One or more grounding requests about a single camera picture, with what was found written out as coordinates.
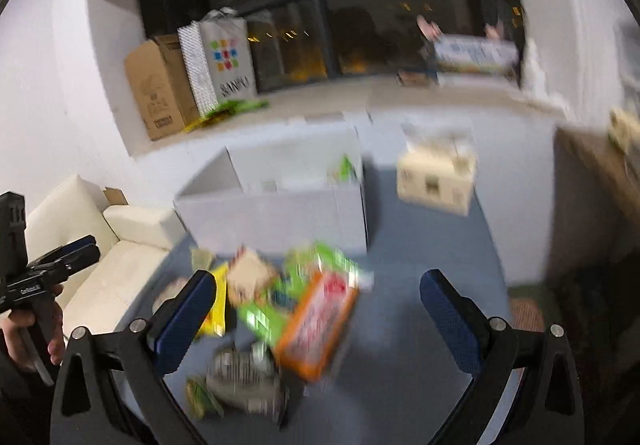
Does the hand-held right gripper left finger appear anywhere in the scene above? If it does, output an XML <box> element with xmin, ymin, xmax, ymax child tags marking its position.
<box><xmin>50</xmin><ymin>269</ymin><xmax>218</xmax><ymax>445</ymax></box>

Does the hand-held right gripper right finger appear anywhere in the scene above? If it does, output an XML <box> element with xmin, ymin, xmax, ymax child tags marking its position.
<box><xmin>419</xmin><ymin>269</ymin><xmax>586</xmax><ymax>445</ymax></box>

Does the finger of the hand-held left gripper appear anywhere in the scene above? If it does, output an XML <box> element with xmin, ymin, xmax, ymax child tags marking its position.
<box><xmin>36</xmin><ymin>234</ymin><xmax>97</xmax><ymax>269</ymax></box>
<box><xmin>29</xmin><ymin>244</ymin><xmax>102</xmax><ymax>284</ymax></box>

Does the yellow snack packet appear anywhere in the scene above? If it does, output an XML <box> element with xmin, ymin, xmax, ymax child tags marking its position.
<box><xmin>192</xmin><ymin>262</ymin><xmax>232</xmax><ymax>338</ymax></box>

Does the beige snack packet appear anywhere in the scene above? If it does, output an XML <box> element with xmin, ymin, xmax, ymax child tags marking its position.
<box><xmin>227</xmin><ymin>247</ymin><xmax>278</xmax><ymax>308</ymax></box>

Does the small green snack packet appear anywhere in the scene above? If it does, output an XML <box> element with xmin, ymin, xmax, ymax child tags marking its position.
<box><xmin>186</xmin><ymin>375</ymin><xmax>223</xmax><ymax>421</ymax></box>

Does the silver snack packet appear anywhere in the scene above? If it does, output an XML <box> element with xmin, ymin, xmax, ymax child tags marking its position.
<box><xmin>205</xmin><ymin>342</ymin><xmax>292</xmax><ymax>426</ymax></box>

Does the orange snack packet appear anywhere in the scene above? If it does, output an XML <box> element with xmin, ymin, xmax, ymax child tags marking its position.
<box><xmin>272</xmin><ymin>270</ymin><xmax>361</xmax><ymax>383</ymax></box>

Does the white cardboard box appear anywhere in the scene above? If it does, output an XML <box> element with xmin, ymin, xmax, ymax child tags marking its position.
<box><xmin>172</xmin><ymin>122</ymin><xmax>371</xmax><ymax>258</ymax></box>

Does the person's left hand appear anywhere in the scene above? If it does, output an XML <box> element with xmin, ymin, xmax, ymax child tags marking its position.
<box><xmin>0</xmin><ymin>312</ymin><xmax>67</xmax><ymax>374</ymax></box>

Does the white sofa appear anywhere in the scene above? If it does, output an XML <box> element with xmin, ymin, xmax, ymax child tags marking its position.
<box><xmin>22</xmin><ymin>174</ymin><xmax>186</xmax><ymax>341</ymax></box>

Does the woven mat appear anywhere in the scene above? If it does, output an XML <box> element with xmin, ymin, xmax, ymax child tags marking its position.
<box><xmin>507</xmin><ymin>285</ymin><xmax>556</xmax><ymax>332</ymax></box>

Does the cream tissue pack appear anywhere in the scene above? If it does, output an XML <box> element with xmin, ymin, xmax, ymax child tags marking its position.
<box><xmin>396</xmin><ymin>125</ymin><xmax>478</xmax><ymax>217</ymax></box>

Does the brown cardboard box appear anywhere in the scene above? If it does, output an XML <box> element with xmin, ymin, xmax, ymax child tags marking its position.
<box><xmin>124</xmin><ymin>35</ymin><xmax>201</xmax><ymax>142</ymax></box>

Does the pile of green sachets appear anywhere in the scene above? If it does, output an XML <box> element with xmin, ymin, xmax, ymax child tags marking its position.
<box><xmin>182</xmin><ymin>99</ymin><xmax>271</xmax><ymax>133</ymax></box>

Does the brown stone counter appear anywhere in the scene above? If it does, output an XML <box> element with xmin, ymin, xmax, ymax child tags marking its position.
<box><xmin>552</xmin><ymin>125</ymin><xmax>640</xmax><ymax>286</ymax></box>

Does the white shopping bag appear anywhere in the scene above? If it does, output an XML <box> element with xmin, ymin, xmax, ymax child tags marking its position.
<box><xmin>177</xmin><ymin>9</ymin><xmax>258</xmax><ymax>118</ymax></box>

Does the brown wrapper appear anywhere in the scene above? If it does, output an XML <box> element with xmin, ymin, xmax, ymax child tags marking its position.
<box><xmin>397</xmin><ymin>70</ymin><xmax>433</xmax><ymax>87</ymax></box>

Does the cream green box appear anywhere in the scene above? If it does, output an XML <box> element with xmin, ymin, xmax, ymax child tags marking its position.
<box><xmin>609</xmin><ymin>108</ymin><xmax>640</xmax><ymax>151</ymax></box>

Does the printed carton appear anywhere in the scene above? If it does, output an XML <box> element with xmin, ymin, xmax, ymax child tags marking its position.
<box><xmin>432</xmin><ymin>36</ymin><xmax>520</xmax><ymax>76</ymax></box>

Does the dark window frame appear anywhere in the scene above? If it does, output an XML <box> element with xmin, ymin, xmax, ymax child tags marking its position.
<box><xmin>134</xmin><ymin>0</ymin><xmax>526</xmax><ymax>93</ymax></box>

